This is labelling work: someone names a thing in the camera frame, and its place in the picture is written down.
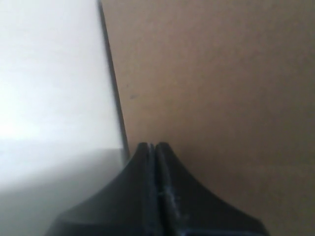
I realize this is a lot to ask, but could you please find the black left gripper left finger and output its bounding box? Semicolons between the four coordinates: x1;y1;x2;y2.
47;143;158;236

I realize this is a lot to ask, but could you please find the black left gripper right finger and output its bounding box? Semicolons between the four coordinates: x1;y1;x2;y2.
156;143;268;236

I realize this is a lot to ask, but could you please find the brown cardboard box red print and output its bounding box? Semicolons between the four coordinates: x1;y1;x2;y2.
102;0;315;236

